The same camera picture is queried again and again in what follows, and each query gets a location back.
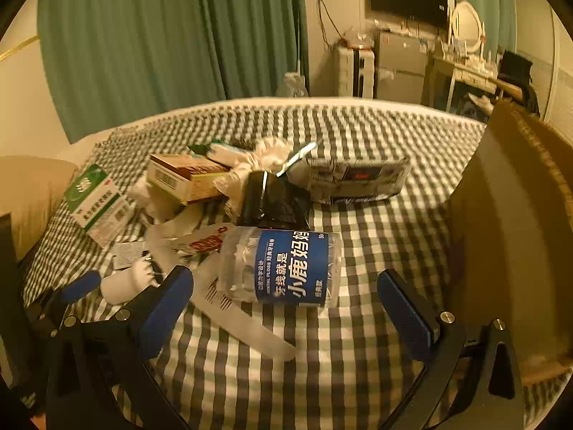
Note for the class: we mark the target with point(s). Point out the clear jar with blue label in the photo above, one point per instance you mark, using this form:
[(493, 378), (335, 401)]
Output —
[(286, 264)]

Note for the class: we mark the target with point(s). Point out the green curtain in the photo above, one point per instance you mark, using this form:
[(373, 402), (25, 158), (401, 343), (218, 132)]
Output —
[(134, 31)]

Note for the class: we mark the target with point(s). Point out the white plastic strip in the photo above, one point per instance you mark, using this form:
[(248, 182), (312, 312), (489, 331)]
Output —
[(250, 327)]

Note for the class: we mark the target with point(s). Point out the brown cardboard box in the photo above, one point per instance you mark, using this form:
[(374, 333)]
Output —
[(506, 242)]

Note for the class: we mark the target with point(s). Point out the clear bag on suitcase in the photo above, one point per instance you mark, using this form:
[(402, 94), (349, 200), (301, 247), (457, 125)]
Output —
[(358, 38)]

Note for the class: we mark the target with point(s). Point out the grey small fridge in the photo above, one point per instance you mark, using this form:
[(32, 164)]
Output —
[(403, 67)]

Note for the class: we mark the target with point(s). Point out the beige pillow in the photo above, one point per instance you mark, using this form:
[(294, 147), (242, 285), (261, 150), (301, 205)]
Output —
[(31, 197)]

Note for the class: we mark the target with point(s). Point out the green white medicine box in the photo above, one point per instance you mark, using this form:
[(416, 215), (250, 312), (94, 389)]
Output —
[(96, 206)]

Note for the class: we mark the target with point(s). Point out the small silver blister pack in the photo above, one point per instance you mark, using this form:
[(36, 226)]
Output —
[(127, 254)]

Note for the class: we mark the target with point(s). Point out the wooden chair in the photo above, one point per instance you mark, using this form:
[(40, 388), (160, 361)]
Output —
[(508, 87)]

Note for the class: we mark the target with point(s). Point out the white dressing table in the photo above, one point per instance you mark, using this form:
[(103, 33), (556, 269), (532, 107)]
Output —
[(465, 74)]

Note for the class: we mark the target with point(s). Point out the black jacket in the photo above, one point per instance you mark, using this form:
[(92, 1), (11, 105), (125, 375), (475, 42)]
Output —
[(519, 69)]

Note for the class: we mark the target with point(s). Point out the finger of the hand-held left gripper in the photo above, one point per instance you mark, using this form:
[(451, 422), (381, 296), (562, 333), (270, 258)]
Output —
[(81, 286)]

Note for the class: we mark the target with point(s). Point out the green white tube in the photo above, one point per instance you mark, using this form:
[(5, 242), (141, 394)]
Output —
[(219, 150)]

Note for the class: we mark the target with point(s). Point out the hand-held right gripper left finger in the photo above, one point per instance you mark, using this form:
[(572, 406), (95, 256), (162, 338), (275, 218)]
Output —
[(166, 305)]

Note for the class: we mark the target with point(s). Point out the black white wipes pack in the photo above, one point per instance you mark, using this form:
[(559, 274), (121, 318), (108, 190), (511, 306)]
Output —
[(353, 174)]

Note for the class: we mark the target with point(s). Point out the white suitcase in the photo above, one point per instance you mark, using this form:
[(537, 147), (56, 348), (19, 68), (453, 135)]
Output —
[(351, 71)]

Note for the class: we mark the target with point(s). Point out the red white packet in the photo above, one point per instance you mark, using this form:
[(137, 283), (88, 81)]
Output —
[(206, 242)]

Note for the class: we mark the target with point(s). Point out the white oval mirror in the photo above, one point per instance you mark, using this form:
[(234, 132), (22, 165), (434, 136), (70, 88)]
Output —
[(468, 24)]

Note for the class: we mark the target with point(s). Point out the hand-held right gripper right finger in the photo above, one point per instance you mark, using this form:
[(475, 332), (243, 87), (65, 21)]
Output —
[(406, 318)]

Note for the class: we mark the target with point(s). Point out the large clear water bottle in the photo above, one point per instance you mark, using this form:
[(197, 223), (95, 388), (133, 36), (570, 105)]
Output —
[(293, 85)]

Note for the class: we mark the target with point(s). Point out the checkered bedsheet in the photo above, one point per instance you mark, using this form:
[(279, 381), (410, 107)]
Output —
[(358, 242)]

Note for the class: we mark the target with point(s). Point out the black bag roll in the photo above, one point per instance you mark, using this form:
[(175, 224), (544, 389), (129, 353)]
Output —
[(268, 201)]

